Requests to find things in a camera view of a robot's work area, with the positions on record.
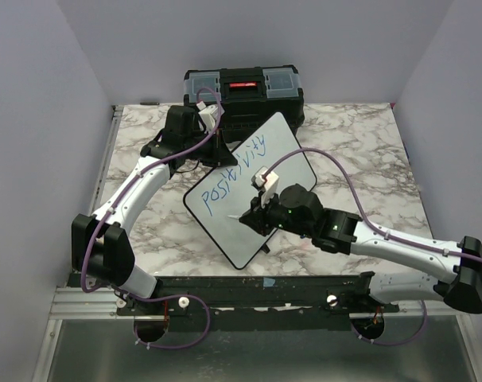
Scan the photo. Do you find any aluminium side rail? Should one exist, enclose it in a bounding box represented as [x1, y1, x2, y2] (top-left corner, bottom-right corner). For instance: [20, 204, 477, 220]
[32, 105, 124, 381]

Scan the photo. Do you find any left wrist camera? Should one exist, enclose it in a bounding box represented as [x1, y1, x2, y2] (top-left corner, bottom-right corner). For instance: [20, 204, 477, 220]
[196, 101, 224, 133]

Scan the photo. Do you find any white whiteboard black frame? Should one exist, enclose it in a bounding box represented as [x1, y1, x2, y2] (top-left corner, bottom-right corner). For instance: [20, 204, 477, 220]
[183, 112, 300, 270]

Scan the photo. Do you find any black plastic toolbox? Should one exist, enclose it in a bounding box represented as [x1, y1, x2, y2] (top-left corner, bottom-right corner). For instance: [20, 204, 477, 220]
[184, 64, 305, 143]

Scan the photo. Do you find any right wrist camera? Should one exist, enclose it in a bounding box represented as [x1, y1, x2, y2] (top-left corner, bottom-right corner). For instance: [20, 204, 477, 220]
[251, 166, 279, 208]

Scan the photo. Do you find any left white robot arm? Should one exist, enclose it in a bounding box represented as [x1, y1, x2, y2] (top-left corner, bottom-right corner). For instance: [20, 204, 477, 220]
[72, 102, 238, 314]

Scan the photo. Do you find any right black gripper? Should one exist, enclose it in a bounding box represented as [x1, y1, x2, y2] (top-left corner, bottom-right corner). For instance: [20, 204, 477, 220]
[239, 188, 313, 239]

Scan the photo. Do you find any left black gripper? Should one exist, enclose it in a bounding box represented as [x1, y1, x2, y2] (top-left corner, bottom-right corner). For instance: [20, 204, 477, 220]
[183, 128, 238, 168]

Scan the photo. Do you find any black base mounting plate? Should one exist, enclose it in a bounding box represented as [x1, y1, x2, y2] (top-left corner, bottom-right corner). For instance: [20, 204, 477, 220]
[117, 272, 398, 332]

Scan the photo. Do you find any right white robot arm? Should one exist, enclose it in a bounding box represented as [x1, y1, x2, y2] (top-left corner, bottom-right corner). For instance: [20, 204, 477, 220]
[239, 185, 482, 314]

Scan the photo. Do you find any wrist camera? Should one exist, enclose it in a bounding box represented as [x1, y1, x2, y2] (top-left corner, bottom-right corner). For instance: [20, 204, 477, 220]
[196, 101, 224, 133]
[251, 166, 279, 208]

